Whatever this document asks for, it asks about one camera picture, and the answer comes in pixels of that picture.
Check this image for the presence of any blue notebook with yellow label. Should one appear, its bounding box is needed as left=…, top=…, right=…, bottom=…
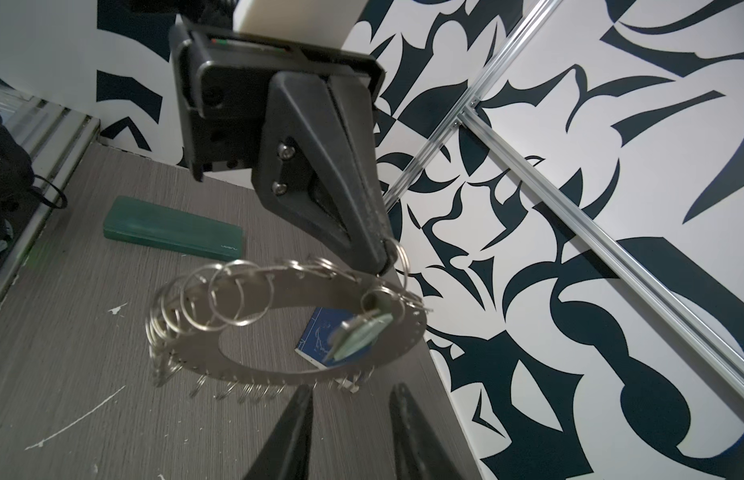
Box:
left=295, top=307, right=371, bottom=369

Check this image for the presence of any green case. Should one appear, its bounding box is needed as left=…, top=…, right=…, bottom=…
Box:
left=103, top=196, right=245, bottom=261

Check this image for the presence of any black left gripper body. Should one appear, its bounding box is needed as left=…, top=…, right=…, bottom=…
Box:
left=169, top=17, right=386, bottom=181

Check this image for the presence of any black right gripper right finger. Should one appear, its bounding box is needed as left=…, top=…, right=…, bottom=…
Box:
left=389, top=383, right=462, bottom=480

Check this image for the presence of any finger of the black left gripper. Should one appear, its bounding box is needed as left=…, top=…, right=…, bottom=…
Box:
left=328, top=76, right=396, bottom=273
left=252, top=72, right=373, bottom=270

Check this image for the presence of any pale green key tag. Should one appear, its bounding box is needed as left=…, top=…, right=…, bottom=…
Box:
left=323, top=310, right=394, bottom=362

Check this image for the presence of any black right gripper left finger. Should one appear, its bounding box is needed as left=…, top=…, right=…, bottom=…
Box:
left=243, top=385, right=314, bottom=480

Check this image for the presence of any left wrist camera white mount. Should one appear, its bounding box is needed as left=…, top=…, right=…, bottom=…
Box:
left=232, top=0, right=368, bottom=49

